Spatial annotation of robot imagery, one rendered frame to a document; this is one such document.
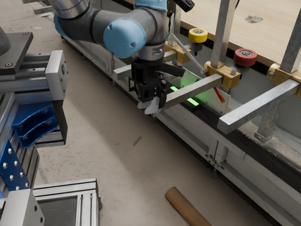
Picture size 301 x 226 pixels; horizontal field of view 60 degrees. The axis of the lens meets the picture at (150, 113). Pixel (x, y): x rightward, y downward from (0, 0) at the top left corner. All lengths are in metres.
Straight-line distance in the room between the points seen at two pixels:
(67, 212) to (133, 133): 0.83
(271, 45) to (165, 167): 0.99
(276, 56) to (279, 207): 0.77
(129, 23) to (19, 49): 0.35
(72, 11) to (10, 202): 0.37
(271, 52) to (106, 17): 0.70
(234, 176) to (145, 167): 0.56
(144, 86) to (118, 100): 1.59
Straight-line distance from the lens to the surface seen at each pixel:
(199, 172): 1.74
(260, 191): 1.54
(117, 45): 0.55
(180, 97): 0.85
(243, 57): 1.02
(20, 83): 0.78
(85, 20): 0.61
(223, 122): 0.61
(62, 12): 0.59
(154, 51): 0.67
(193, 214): 1.48
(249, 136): 0.99
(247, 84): 1.22
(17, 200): 0.46
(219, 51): 0.96
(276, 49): 1.14
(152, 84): 0.71
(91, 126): 2.06
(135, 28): 0.54
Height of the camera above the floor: 1.35
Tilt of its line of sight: 39 degrees down
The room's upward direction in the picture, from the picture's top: straight up
